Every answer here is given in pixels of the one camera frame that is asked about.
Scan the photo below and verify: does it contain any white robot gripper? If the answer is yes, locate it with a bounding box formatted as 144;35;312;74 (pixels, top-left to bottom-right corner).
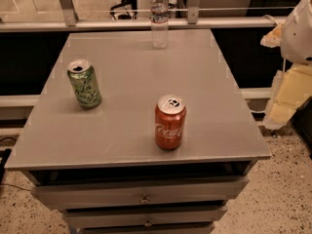
260;0;312;130

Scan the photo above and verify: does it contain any red Coca-Cola can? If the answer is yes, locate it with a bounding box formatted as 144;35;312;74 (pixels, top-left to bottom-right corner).
155;95;186;150

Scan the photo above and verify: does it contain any green LaCroix can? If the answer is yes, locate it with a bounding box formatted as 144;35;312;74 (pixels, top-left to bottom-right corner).
67;59;101;109

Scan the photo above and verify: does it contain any clear plastic water bottle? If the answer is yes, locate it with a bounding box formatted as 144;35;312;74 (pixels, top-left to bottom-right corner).
150;0;169;49

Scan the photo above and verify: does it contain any top grey drawer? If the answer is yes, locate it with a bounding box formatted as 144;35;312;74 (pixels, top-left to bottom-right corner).
31;175;249;210

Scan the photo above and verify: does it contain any grey drawer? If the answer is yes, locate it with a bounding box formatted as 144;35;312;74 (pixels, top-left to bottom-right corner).
31;175;249;210
62;205;227;228
81;222;215;234

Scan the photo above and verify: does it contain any black office chair base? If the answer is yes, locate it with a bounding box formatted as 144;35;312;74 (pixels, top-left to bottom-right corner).
110;0;137;20

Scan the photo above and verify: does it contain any grey drawer cabinet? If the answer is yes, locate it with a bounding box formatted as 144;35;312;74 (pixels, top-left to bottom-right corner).
4;28;272;234

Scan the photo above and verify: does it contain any black object at left edge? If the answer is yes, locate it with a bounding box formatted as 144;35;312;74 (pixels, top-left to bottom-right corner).
0;148;12;183

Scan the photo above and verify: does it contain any metal railing frame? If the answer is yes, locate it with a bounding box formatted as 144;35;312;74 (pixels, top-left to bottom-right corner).
0;0;299;32

